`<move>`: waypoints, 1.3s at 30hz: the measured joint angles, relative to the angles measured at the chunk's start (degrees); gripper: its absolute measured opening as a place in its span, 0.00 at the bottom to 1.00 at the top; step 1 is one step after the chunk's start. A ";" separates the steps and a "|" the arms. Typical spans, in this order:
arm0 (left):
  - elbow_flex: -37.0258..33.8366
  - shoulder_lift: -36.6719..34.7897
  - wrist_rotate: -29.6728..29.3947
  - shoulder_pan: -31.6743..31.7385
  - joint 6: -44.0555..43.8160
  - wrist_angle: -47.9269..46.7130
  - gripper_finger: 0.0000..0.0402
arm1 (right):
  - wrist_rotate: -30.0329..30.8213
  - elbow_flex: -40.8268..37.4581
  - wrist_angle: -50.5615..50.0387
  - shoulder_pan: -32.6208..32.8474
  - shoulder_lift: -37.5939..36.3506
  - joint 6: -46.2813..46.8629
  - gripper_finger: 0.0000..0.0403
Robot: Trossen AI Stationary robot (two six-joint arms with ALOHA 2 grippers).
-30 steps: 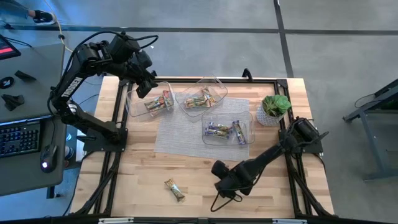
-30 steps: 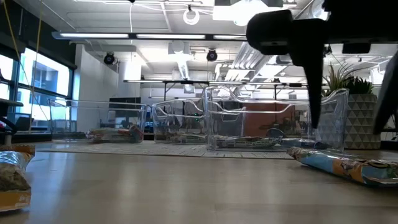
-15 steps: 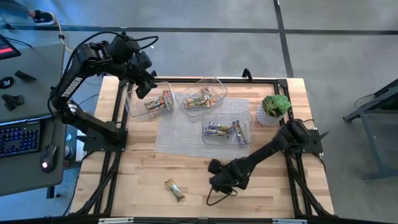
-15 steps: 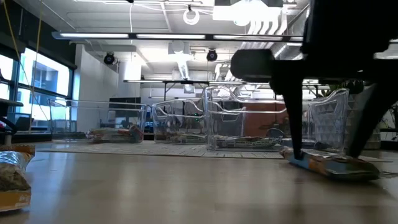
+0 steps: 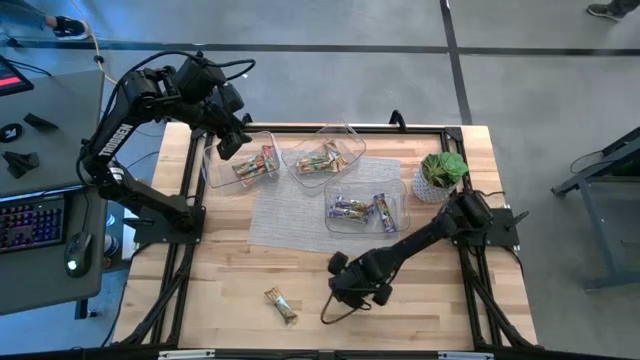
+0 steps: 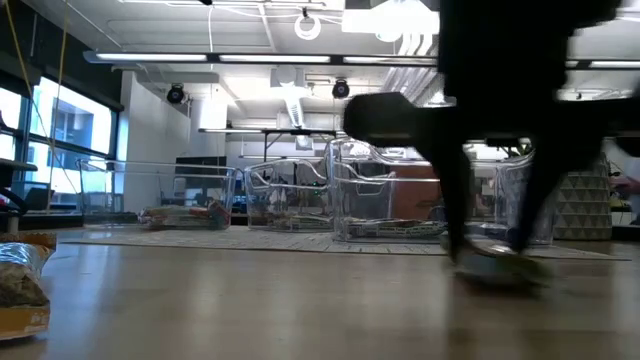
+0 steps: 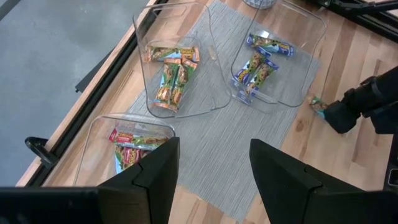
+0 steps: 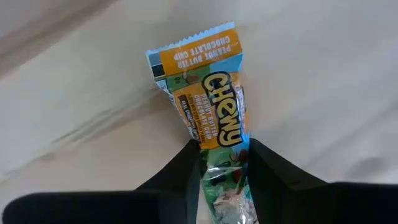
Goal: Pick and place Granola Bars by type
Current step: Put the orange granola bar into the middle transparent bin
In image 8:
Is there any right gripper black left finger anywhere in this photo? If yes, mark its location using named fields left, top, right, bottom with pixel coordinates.
left=1, top=139, right=203, bottom=224

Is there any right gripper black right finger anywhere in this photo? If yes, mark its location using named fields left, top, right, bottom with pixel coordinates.
left=247, top=138, right=398, bottom=224

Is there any Chewy peanut butter granola bar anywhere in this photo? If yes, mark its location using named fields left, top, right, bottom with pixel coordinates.
left=145, top=21, right=261, bottom=224

